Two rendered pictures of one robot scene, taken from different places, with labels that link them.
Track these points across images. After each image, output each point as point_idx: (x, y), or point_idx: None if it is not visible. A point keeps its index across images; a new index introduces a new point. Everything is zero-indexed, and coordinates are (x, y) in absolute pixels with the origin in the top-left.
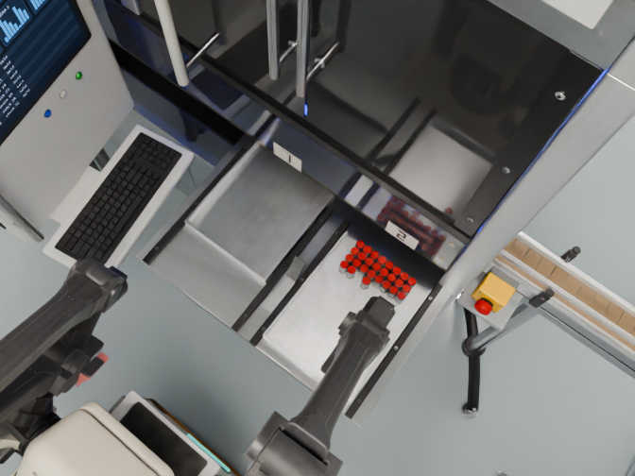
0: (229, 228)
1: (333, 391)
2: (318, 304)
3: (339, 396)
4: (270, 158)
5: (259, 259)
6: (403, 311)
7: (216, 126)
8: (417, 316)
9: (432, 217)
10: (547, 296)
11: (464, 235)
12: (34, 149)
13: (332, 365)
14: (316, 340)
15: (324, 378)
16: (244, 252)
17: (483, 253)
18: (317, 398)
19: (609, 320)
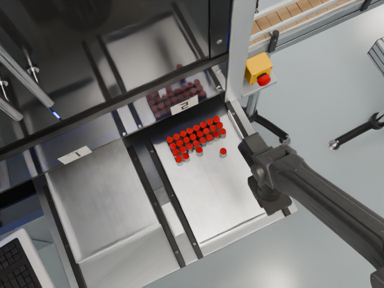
0: (100, 230)
1: (352, 211)
2: (196, 193)
3: (358, 207)
4: (63, 170)
5: (138, 219)
6: (232, 136)
7: (11, 198)
8: (242, 129)
9: (195, 71)
10: (277, 35)
11: (222, 56)
12: None
13: (314, 200)
14: (222, 209)
15: (331, 212)
16: (127, 228)
17: (241, 51)
18: (359, 228)
19: (311, 9)
